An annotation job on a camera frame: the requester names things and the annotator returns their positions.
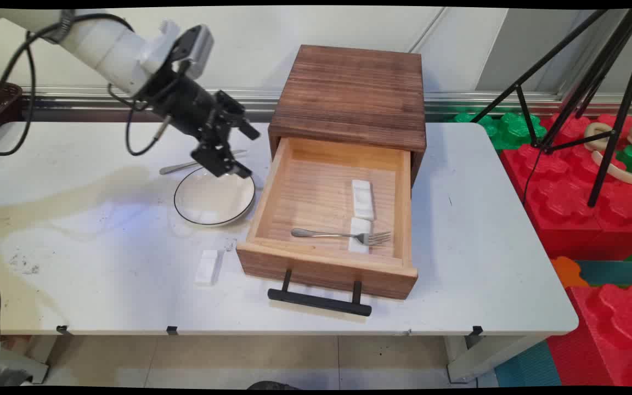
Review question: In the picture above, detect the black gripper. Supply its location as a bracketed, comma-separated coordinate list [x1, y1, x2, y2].
[136, 66, 261, 179]

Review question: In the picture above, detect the silver metal knife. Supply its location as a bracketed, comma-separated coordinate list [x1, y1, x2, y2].
[159, 149, 249, 176]

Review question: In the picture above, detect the white plate with black rim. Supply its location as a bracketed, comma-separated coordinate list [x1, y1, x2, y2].
[173, 163, 257, 228]

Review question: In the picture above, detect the light wooden drawer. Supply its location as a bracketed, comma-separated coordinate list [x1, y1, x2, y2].
[236, 136, 419, 301]

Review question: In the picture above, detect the dark wooden cabinet box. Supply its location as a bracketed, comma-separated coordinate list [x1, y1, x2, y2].
[268, 45, 427, 188]

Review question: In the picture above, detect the white ceramic cutlery rest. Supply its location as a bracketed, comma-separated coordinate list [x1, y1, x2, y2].
[347, 217, 373, 254]
[194, 250, 224, 286]
[351, 179, 376, 222]

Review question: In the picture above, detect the silver metal fork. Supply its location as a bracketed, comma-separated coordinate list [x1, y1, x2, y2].
[291, 228, 392, 247]

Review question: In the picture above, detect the white table leg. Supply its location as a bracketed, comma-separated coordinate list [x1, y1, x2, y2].
[444, 334, 548, 384]

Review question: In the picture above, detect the large red foam block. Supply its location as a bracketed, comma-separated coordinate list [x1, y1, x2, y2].
[499, 112, 632, 262]

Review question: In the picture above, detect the orange foam piece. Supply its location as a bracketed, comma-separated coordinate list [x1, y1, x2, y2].
[550, 256, 583, 290]

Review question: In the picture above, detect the teal foam mat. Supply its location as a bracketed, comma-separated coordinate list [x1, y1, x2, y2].
[494, 340, 563, 388]

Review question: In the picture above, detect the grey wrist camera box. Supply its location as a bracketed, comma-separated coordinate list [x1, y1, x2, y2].
[170, 24, 214, 81]

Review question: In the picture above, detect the short black looped cable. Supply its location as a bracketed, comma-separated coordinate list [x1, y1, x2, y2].
[108, 81, 178, 157]

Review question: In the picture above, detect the black drawer handle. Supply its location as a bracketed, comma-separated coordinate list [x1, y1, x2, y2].
[267, 269, 373, 318]

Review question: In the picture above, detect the long black arm cable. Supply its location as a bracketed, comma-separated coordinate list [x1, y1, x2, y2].
[0, 13, 136, 157]

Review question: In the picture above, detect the aluminium wall rail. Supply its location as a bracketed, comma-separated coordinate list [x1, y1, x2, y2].
[20, 86, 632, 123]

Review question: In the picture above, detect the beige ring toy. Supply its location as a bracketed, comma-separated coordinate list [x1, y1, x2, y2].
[583, 121, 632, 189]

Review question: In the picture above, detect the black camera tripod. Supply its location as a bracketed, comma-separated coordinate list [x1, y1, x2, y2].
[470, 8, 632, 208]

